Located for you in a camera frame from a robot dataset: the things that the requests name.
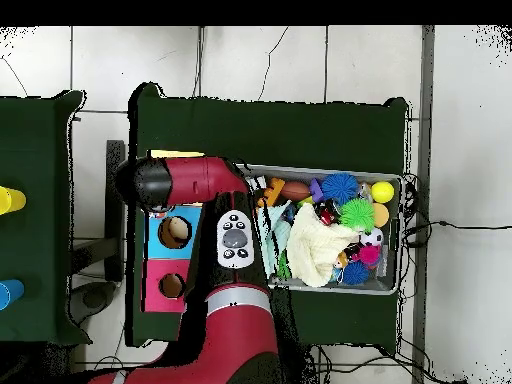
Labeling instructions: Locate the light blue waffle cloth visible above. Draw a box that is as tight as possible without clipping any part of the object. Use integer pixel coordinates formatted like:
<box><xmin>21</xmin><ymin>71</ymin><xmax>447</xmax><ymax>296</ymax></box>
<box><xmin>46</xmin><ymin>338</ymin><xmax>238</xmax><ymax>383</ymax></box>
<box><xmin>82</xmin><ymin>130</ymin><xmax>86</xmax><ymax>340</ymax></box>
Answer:
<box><xmin>255</xmin><ymin>201</ymin><xmax>293</xmax><ymax>277</ymax></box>

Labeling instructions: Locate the cream waffle cloth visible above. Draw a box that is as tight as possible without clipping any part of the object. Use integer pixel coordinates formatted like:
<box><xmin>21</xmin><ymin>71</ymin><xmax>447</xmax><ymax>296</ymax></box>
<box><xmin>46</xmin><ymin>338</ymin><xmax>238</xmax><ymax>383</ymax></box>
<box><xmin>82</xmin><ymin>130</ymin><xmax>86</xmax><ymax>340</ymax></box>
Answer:
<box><xmin>286</xmin><ymin>202</ymin><xmax>361</xmax><ymax>288</ymax></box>

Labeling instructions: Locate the shallow metal mesh bin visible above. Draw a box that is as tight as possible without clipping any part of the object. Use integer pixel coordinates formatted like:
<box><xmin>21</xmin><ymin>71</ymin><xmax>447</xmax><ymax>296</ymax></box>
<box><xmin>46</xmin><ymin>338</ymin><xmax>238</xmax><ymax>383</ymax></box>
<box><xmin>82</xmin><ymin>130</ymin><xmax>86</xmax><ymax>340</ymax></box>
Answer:
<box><xmin>239</xmin><ymin>163</ymin><xmax>403</xmax><ymax>296</ymax></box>

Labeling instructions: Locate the wooden box with three holes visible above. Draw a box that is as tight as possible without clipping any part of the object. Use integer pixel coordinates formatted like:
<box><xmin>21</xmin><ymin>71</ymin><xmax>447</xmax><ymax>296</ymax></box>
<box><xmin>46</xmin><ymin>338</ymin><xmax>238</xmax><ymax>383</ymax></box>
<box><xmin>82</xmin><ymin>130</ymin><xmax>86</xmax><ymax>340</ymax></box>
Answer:
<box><xmin>141</xmin><ymin>149</ymin><xmax>206</xmax><ymax>313</ymax></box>

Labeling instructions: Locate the orange plastic comb block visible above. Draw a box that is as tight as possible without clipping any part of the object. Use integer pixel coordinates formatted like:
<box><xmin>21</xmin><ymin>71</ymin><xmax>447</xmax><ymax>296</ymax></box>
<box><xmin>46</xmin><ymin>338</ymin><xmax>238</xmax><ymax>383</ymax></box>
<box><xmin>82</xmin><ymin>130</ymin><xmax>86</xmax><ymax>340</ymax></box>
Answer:
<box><xmin>255</xmin><ymin>177</ymin><xmax>286</xmax><ymax>208</ymax></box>

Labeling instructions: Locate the large blue spiky ball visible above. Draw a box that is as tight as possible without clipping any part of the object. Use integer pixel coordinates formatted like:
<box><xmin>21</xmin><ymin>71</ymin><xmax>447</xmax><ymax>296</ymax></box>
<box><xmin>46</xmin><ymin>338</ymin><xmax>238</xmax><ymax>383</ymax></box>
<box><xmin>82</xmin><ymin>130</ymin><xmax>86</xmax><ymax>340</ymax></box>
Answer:
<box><xmin>320</xmin><ymin>172</ymin><xmax>360</xmax><ymax>205</ymax></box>

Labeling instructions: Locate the large green spiky ball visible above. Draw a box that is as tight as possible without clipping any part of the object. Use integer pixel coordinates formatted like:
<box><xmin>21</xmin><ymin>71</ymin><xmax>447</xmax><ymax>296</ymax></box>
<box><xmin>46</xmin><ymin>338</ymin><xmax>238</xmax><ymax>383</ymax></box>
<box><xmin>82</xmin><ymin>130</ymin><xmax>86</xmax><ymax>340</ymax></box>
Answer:
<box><xmin>339</xmin><ymin>198</ymin><xmax>376</xmax><ymax>234</ymax></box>

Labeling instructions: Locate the dark green tablecloth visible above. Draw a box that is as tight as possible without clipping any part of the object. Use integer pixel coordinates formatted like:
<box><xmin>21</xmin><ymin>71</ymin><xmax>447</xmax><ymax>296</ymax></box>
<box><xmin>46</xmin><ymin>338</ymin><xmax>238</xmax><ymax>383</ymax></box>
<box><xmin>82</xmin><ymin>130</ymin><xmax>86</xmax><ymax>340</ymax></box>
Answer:
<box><xmin>126</xmin><ymin>81</ymin><xmax>410</xmax><ymax>354</ymax></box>
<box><xmin>0</xmin><ymin>89</ymin><xmax>92</xmax><ymax>346</ymax></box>

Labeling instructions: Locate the small blue spiky ball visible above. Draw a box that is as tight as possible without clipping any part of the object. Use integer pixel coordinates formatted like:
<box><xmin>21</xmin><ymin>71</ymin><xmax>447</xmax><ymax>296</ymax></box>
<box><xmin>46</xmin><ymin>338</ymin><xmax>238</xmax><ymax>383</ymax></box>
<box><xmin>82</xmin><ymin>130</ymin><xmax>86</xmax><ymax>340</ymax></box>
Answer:
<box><xmin>342</xmin><ymin>260</ymin><xmax>370</xmax><ymax>286</ymax></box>

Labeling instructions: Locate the small soccer ball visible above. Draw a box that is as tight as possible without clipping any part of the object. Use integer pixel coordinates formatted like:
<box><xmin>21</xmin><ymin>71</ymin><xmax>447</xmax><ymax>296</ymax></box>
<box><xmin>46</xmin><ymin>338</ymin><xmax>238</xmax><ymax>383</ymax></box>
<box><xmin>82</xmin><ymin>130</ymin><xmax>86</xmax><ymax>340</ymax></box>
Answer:
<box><xmin>359</xmin><ymin>227</ymin><xmax>385</xmax><ymax>247</ymax></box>

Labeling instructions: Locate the pink spiky ball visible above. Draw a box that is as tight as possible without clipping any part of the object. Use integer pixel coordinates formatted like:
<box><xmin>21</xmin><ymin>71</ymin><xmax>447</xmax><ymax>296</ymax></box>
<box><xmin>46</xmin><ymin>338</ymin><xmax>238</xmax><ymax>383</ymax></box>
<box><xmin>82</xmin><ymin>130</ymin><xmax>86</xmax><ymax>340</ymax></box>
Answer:
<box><xmin>356</xmin><ymin>243</ymin><xmax>382</xmax><ymax>267</ymax></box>

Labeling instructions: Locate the pale orange ball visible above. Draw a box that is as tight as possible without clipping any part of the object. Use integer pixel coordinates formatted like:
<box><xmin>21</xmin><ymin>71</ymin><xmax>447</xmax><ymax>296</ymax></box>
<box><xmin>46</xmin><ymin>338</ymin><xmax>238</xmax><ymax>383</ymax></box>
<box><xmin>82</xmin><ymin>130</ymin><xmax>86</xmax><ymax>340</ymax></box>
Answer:
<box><xmin>372</xmin><ymin>202</ymin><xmax>391</xmax><ymax>228</ymax></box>

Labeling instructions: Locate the plain yellow ball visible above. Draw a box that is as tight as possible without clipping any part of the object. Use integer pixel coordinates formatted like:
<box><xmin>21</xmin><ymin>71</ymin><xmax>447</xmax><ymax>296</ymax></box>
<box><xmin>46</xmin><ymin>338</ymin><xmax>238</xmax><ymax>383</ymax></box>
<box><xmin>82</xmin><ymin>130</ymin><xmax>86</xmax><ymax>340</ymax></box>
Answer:
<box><xmin>370</xmin><ymin>180</ymin><xmax>396</xmax><ymax>204</ymax></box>

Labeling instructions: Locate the black upright panel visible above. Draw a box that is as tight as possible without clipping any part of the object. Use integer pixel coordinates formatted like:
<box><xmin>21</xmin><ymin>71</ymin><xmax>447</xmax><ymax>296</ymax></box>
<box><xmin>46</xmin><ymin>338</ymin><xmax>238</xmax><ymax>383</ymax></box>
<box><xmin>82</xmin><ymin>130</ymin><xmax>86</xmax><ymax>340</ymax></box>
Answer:
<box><xmin>104</xmin><ymin>139</ymin><xmax>127</xmax><ymax>283</ymax></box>

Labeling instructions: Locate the grey round floor base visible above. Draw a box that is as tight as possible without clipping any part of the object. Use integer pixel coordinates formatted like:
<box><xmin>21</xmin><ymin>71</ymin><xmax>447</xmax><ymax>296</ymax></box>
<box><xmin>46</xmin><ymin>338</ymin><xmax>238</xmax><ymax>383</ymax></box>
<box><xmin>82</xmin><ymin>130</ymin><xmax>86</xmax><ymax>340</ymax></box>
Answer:
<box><xmin>65</xmin><ymin>280</ymin><xmax>118</xmax><ymax>327</ymax></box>

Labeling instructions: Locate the yellow plastic cup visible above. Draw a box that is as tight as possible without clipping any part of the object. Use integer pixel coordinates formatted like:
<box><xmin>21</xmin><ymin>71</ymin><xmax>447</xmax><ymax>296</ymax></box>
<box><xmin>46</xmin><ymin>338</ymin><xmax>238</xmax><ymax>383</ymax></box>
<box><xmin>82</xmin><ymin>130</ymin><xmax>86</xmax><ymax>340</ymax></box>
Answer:
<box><xmin>0</xmin><ymin>185</ymin><xmax>28</xmax><ymax>216</ymax></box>

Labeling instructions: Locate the blue plastic cup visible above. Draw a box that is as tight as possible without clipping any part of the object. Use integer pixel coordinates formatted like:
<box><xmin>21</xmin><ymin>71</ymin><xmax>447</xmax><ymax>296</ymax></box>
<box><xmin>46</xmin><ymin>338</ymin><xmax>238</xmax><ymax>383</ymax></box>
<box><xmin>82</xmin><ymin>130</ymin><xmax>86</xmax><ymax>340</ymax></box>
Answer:
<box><xmin>0</xmin><ymin>278</ymin><xmax>26</xmax><ymax>312</ymax></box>

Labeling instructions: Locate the black power cable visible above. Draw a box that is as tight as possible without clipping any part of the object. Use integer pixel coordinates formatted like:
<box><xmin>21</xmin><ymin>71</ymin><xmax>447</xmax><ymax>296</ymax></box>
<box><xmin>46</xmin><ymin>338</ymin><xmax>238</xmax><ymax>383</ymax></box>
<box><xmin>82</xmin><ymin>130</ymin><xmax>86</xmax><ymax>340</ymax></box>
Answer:
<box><xmin>403</xmin><ymin>219</ymin><xmax>512</xmax><ymax>246</ymax></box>

